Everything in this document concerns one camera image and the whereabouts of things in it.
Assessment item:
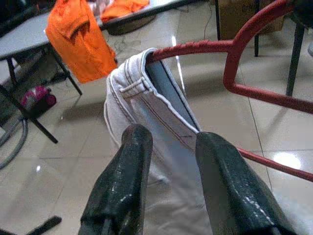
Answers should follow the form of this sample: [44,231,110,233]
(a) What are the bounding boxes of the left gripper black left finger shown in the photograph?
[79,123,154,235]

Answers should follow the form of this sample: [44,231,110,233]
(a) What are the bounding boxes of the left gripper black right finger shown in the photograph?
[195,131,298,235]

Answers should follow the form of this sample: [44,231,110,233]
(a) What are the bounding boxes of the light grey jeans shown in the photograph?
[104,47,213,235]

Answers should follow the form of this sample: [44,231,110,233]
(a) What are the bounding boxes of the red metal hanger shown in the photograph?
[146,0,313,183]

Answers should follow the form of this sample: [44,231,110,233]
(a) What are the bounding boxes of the black framed table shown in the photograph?
[0,36,84,144]
[100,0,203,36]

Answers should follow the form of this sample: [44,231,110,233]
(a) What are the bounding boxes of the pink vacuum cleaner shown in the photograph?
[21,85,57,111]

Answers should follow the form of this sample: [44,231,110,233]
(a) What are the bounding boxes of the black legged furniture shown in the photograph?
[214,0,313,97]

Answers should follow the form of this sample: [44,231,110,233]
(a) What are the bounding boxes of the orange shirt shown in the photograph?
[100,0,150,23]
[45,0,118,84]

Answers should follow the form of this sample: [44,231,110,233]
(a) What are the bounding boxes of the plain cardboard box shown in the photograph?
[215,0,286,41]

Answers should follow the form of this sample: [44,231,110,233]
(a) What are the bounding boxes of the black strap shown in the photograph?
[0,215,62,235]

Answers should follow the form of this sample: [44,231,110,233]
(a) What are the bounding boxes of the grey hose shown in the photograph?
[0,117,29,169]

